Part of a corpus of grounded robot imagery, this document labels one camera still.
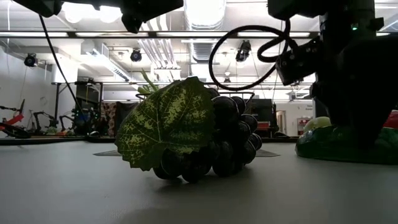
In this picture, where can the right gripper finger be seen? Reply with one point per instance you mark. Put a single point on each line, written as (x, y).
(370, 132)
(346, 129)

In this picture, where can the pink red round toy fruit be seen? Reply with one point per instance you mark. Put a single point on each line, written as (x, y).
(392, 119)

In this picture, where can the green toy apple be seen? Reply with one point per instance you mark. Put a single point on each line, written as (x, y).
(317, 123)

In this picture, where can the black toy grape bunch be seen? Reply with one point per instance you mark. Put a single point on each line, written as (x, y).
(168, 121)

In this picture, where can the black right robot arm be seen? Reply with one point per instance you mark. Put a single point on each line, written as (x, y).
(311, 7)

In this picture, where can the black ceiling spotlight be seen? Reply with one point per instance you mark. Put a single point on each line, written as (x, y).
(243, 51)
(136, 55)
(30, 60)

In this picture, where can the green toy spring onion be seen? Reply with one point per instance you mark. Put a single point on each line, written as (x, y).
(144, 90)

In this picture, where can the beige woven placemat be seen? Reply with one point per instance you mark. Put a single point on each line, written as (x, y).
(267, 153)

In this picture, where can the black background cabinet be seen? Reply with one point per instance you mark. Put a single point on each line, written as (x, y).
(264, 112)

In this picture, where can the black shelving rack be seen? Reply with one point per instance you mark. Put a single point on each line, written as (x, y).
(90, 93)

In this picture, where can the red black background machine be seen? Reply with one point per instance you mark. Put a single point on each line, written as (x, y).
(14, 119)

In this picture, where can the black overhead frame bar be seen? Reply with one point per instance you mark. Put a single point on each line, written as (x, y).
(152, 34)

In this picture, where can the silver ventilation duct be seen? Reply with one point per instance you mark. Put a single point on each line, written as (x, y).
(203, 15)

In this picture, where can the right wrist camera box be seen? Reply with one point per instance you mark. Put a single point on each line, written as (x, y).
(295, 65)

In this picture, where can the black table edge rail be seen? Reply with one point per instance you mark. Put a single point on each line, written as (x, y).
(46, 140)

